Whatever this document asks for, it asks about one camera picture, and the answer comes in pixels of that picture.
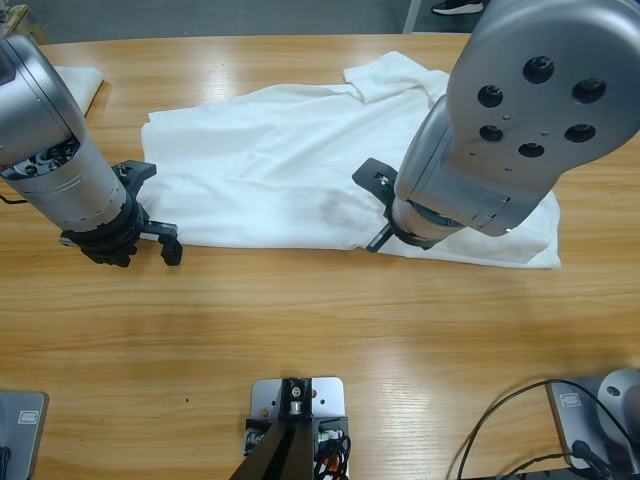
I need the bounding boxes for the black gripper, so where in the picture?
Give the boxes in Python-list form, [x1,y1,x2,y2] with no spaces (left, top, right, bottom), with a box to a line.
[59,197,185,269]
[364,199,469,254]

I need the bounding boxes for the white t-shirt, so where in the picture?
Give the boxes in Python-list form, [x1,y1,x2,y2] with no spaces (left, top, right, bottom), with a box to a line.
[139,49,562,271]

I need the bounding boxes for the folded white cloth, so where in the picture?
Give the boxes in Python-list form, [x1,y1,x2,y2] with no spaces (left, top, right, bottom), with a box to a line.
[52,66,105,119]

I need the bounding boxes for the white metal leg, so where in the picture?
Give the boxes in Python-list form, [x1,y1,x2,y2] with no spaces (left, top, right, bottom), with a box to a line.
[402,0,427,35]

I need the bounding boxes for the black sneaker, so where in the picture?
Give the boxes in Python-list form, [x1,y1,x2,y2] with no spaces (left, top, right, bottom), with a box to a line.
[430,0,489,16]

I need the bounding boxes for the wooden pallet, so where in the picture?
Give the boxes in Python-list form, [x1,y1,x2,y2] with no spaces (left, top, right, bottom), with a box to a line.
[0,3,49,44]

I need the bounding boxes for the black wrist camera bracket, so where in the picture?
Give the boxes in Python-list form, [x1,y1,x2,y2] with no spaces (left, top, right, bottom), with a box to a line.
[352,158,401,201]
[112,159,158,197]

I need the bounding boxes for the white mount block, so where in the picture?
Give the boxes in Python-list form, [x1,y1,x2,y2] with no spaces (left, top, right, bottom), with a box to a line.
[248,377,350,480]

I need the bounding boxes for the long black cable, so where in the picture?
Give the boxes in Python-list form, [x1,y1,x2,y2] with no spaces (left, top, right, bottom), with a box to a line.
[458,378,631,480]

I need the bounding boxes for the orange and black cable bundle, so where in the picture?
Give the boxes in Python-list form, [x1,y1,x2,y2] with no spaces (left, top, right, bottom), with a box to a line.
[313,432,354,480]

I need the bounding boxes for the grey base plate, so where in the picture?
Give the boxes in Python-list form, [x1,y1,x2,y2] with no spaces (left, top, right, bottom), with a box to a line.
[0,390,50,480]
[547,377,640,471]

